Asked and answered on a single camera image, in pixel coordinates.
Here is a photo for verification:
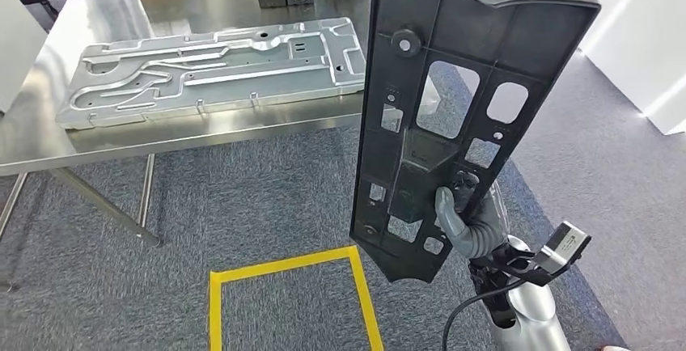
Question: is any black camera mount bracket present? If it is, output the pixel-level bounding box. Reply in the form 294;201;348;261
468;243;577;288

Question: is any aluminium machined plate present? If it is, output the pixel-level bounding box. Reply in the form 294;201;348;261
55;16;367;131

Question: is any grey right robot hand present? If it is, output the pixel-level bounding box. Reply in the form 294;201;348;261
434;170;509;259

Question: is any white partition board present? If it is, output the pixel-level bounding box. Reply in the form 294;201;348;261
578;0;686;137

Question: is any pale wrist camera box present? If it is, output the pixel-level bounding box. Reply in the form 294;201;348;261
536;222;592;275

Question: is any black plastic panel part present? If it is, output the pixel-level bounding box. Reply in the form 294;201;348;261
349;0;601;284

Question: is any steel workbench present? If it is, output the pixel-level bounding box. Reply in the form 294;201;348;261
0;0;376;249

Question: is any white cabinet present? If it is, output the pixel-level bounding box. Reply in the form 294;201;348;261
0;0;49;115

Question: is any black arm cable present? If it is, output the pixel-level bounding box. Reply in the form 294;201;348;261
442;278;527;351

